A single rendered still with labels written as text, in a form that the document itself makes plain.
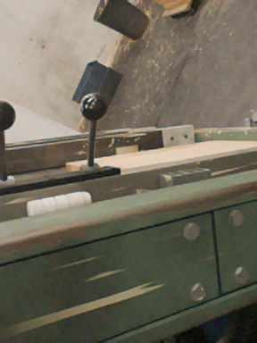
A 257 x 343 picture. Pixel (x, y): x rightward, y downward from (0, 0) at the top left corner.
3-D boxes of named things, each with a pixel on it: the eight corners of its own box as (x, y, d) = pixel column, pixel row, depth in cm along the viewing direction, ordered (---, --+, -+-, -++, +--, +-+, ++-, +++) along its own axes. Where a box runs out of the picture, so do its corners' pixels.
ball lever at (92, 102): (105, 181, 56) (113, 99, 50) (81, 186, 55) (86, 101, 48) (97, 167, 59) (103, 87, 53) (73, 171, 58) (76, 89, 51)
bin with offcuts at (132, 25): (156, 9, 526) (115, -18, 499) (140, 43, 524) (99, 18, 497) (142, 14, 573) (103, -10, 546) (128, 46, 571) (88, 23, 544)
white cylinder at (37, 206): (32, 227, 47) (94, 213, 51) (29, 204, 47) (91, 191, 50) (28, 222, 50) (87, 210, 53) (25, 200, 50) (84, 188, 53)
